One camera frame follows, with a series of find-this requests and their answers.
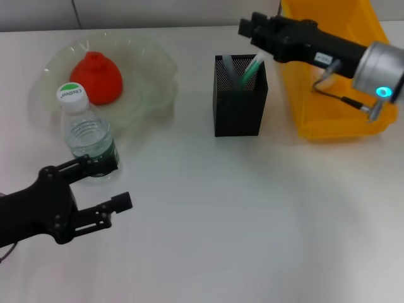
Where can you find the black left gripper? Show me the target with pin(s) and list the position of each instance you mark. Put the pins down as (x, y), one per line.
(34, 208)

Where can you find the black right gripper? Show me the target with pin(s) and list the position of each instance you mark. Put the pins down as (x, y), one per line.
(300, 41)

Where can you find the mint green pen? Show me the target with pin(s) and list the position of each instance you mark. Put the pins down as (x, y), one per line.
(251, 72)

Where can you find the grey marker pen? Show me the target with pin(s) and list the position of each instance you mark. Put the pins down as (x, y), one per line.
(229, 71)

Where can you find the clear green-label water bottle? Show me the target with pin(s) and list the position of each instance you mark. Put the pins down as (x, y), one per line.
(88, 132)

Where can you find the orange fruit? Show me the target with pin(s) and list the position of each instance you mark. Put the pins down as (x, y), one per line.
(101, 79)

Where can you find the black mesh pen holder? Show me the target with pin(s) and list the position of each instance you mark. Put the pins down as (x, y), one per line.
(240, 110)

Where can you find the pale green glass fruit plate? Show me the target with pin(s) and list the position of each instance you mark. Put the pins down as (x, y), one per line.
(142, 94)

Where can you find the yellow plastic bin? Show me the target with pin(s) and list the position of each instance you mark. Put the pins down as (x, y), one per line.
(331, 116)

